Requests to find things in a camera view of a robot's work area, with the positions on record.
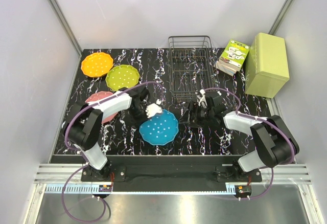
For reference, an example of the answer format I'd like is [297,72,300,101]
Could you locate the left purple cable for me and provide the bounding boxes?
[62,81,164,221]

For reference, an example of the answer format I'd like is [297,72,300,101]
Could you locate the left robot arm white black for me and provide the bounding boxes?
[63,87,149,181]

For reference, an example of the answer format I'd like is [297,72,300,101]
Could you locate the orange dotted plate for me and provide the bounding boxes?
[81,52,113,78]

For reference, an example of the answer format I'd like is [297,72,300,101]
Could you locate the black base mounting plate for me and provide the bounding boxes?
[81,164,262,183]

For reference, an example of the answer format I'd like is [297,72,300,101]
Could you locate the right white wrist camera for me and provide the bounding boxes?
[196,89,207,108]

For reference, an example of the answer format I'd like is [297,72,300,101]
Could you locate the black wire dish rack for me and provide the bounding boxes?
[168,35,214,103]

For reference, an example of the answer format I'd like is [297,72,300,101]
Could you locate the purple cable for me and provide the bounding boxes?
[62,81,164,221]
[203,87,298,201]

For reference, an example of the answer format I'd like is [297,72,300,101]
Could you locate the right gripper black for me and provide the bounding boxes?
[177,101,215,129]

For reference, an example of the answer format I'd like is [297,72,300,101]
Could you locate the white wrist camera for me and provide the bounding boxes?
[196,89,207,108]
[145,99,162,119]

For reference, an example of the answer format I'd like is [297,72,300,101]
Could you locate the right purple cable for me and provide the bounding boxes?
[203,87,298,201]

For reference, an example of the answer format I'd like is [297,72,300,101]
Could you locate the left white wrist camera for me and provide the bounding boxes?
[145,99,162,119]

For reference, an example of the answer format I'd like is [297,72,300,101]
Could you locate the blue dotted plate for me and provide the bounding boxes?
[139,109,179,146]

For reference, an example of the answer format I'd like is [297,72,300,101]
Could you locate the light green box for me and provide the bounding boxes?
[245,33,290,98]

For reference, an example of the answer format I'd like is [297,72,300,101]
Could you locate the green dotted plate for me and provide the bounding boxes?
[105,64,139,91]

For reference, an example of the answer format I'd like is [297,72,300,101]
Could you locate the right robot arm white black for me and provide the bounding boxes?
[179,96,299,182]

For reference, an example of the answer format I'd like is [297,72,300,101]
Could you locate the pink dotted plate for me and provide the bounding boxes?
[85,91,118,124]

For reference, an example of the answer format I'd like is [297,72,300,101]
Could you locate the green book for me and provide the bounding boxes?
[215,39,250,76]

